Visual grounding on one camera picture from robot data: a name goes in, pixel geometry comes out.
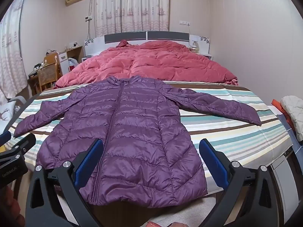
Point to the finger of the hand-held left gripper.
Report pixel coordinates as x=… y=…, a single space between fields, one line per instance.
x=4 y=137
x=23 y=144

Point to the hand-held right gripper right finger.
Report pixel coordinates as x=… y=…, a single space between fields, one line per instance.
x=210 y=160

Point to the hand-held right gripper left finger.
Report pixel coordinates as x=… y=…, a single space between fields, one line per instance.
x=88 y=160

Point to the purple down jacket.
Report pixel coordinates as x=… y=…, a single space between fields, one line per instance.
x=132 y=134

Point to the person's left hand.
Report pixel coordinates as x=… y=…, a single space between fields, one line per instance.
x=10 y=208

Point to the printed white pillow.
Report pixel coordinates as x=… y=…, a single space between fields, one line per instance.
x=7 y=113

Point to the striped bed sheet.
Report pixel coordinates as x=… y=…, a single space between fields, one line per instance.
x=224 y=132

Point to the dark desk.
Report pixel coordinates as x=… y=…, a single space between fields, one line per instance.
x=34 y=74

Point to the wooden cane chair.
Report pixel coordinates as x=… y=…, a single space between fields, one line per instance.
x=47 y=75

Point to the white mattress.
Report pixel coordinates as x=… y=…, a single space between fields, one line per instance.
x=284 y=189

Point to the patterned side curtain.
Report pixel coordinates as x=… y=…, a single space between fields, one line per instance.
x=11 y=59

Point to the pink cloth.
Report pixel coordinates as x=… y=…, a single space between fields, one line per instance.
x=163 y=224

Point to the orange cloth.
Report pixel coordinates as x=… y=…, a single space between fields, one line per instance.
x=275 y=104

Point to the white cabinet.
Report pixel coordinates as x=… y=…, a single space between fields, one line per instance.
x=64 y=61

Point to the white plastic bag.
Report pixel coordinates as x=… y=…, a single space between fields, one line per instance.
x=73 y=63

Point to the white quilted cloth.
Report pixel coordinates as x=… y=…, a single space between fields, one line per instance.
x=294 y=113

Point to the white nightstand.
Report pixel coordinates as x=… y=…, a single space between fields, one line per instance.
x=85 y=58
x=207 y=56

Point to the light wooden desk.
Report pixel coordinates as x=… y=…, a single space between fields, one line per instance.
x=75 y=49

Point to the white power strip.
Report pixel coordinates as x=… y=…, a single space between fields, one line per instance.
x=74 y=44

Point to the red duvet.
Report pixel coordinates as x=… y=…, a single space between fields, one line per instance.
x=146 y=61

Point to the bedside lamp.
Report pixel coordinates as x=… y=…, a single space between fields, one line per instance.
x=194 y=46

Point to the white and grey headboard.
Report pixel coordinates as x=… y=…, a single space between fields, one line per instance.
x=151 y=35

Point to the patterned window curtain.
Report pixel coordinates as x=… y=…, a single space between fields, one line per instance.
x=132 y=4

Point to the grey chair frame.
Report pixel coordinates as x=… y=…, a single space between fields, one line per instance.
x=21 y=100

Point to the wall socket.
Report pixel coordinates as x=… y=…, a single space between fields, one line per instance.
x=184 y=23

